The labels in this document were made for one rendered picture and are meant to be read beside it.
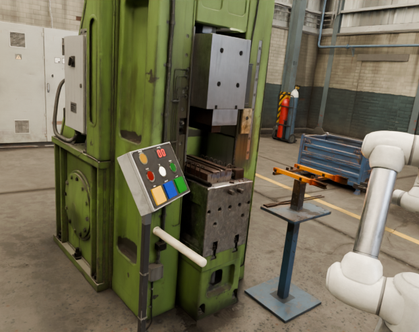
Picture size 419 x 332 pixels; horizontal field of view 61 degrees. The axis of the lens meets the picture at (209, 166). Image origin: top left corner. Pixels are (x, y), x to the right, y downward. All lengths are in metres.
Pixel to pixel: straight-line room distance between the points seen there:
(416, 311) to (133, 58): 1.88
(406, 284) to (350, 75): 9.59
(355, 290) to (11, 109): 6.33
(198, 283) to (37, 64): 5.49
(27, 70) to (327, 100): 8.00
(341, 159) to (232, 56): 4.02
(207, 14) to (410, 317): 1.73
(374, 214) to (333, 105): 9.62
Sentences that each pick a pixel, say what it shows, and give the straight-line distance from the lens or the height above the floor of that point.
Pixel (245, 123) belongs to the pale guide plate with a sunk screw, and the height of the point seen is 1.26.
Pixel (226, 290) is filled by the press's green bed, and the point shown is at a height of 0.15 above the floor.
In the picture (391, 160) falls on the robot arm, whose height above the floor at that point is 1.27.
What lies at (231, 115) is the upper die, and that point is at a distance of 2.13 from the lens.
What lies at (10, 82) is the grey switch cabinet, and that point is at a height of 1.14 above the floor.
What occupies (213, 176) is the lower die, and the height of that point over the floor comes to 0.96.
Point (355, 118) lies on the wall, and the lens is 10.73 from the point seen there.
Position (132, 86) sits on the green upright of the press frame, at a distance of 2.27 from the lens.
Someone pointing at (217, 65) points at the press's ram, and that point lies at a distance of 2.02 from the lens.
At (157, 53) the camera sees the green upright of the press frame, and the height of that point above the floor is 1.64.
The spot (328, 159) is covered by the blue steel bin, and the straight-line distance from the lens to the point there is 5.94.
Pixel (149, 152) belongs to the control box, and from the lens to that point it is 1.67.
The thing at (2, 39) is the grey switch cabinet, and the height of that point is 1.81.
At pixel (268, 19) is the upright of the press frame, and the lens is 2.54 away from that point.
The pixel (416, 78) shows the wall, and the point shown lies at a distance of 9.97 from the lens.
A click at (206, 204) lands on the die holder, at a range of 2.09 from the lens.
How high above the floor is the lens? 1.55
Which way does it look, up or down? 14 degrees down
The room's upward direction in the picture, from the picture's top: 5 degrees clockwise
